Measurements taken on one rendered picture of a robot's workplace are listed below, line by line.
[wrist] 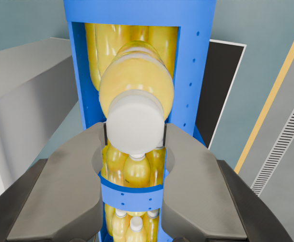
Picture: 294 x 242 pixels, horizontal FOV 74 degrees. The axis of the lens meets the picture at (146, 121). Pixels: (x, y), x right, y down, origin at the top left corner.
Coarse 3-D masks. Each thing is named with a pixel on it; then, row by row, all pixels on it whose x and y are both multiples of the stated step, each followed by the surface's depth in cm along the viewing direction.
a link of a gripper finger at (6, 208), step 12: (36, 168) 8; (24, 180) 8; (36, 180) 8; (12, 192) 7; (24, 192) 7; (0, 204) 7; (12, 204) 7; (0, 216) 6; (12, 216) 6; (0, 228) 6; (0, 240) 6; (48, 240) 6
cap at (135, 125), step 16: (128, 96) 13; (144, 96) 13; (112, 112) 12; (128, 112) 12; (144, 112) 12; (160, 112) 13; (112, 128) 12; (128, 128) 12; (144, 128) 12; (160, 128) 12; (112, 144) 13; (128, 144) 13; (144, 144) 13
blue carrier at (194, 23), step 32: (64, 0) 32; (96, 0) 27; (128, 0) 26; (160, 0) 26; (192, 0) 28; (192, 32) 30; (192, 64) 34; (96, 96) 54; (192, 96) 38; (192, 128) 44; (128, 192) 44; (160, 192) 45; (160, 224) 52
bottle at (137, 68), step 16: (128, 48) 21; (144, 48) 21; (112, 64) 17; (128, 64) 16; (144, 64) 16; (160, 64) 17; (112, 80) 15; (128, 80) 14; (144, 80) 14; (160, 80) 15; (112, 96) 15; (160, 96) 15
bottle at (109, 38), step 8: (96, 24) 36; (104, 24) 35; (112, 24) 35; (120, 24) 35; (96, 32) 37; (104, 32) 36; (112, 32) 36; (120, 32) 36; (128, 32) 37; (96, 40) 38; (104, 40) 36; (112, 40) 36; (120, 40) 37; (128, 40) 38; (96, 48) 39; (104, 48) 37; (112, 48) 37; (104, 56) 38; (112, 56) 38; (104, 64) 39
